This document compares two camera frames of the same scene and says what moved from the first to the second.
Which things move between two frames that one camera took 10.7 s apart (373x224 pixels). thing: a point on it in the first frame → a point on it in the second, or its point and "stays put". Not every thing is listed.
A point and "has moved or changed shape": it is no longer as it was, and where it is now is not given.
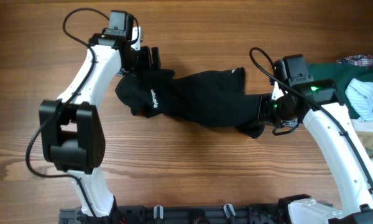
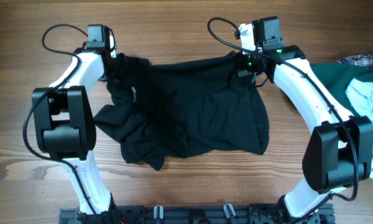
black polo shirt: x=211 y=98 has moved or changed shape
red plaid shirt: x=363 y=60 stays put
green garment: x=340 y=74 stays put
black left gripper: x=146 y=64 → x=112 y=77
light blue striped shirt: x=368 y=99 stays put
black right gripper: x=263 y=111 → x=239 y=61
